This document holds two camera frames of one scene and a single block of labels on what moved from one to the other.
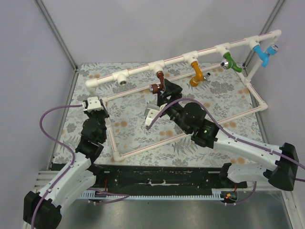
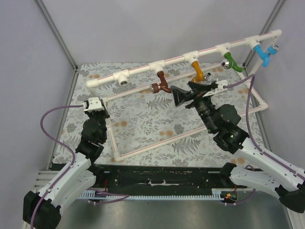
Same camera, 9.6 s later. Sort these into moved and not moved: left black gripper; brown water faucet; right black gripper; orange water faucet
Moved: right black gripper
Not moved: left black gripper; brown water faucet; orange water faucet
